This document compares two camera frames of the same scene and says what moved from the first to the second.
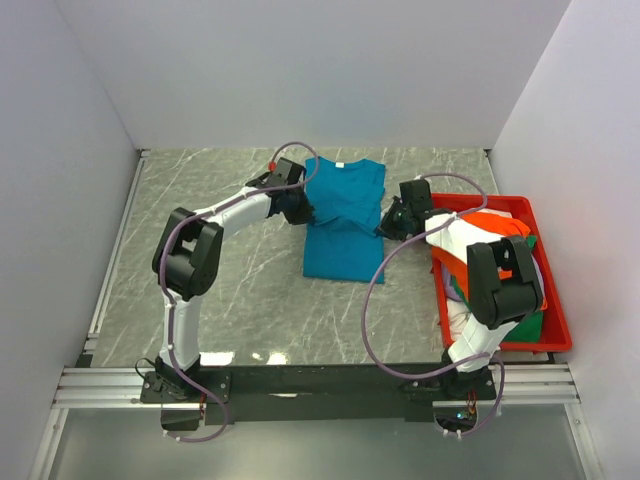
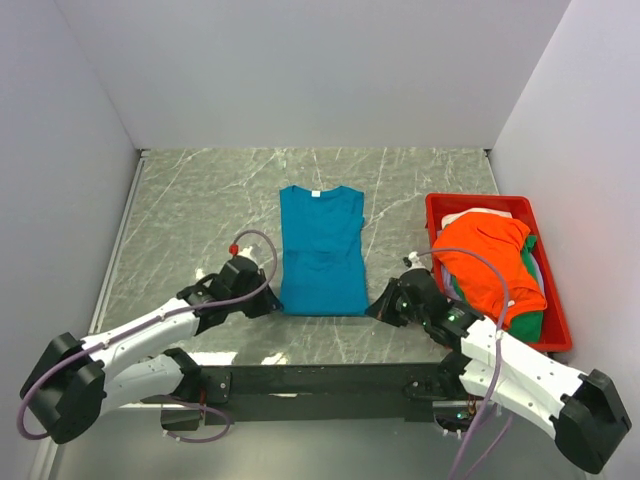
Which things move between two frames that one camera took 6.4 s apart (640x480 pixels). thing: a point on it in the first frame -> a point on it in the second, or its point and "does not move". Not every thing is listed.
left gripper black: x=305 y=215 -> x=268 y=302
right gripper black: x=386 y=227 -> x=382 y=308
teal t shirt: x=344 y=242 -> x=323 y=260
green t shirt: x=529 y=329 does not move
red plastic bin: x=555 y=327 does not move
